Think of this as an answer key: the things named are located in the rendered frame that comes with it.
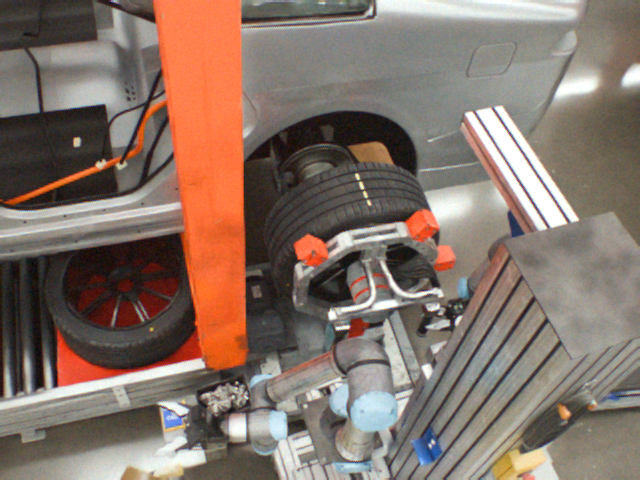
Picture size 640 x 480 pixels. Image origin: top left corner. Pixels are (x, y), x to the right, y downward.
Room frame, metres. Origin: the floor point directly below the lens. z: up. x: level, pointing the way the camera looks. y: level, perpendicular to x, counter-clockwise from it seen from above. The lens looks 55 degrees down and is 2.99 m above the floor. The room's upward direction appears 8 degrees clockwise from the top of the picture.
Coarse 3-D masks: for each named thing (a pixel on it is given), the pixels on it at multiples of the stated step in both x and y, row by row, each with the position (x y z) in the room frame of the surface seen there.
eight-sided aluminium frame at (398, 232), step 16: (400, 224) 1.44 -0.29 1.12; (336, 240) 1.35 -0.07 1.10; (352, 240) 1.34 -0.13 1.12; (368, 240) 1.35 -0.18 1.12; (384, 240) 1.36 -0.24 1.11; (400, 240) 1.38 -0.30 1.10; (432, 240) 1.49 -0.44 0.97; (336, 256) 1.30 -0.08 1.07; (432, 256) 1.44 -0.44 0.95; (304, 272) 1.27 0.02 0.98; (304, 288) 1.26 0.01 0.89; (400, 288) 1.46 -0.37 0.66; (416, 288) 1.44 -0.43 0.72; (304, 304) 1.27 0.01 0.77; (320, 304) 1.34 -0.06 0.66; (336, 304) 1.37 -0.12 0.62; (352, 304) 1.39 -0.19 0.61
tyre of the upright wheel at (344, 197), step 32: (288, 192) 1.55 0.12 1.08; (320, 192) 1.51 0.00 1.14; (352, 192) 1.51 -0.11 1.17; (384, 192) 1.53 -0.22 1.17; (416, 192) 1.61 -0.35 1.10; (288, 224) 1.43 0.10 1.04; (320, 224) 1.39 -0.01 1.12; (352, 224) 1.41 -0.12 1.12; (288, 256) 1.33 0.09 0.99; (288, 288) 1.33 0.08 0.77
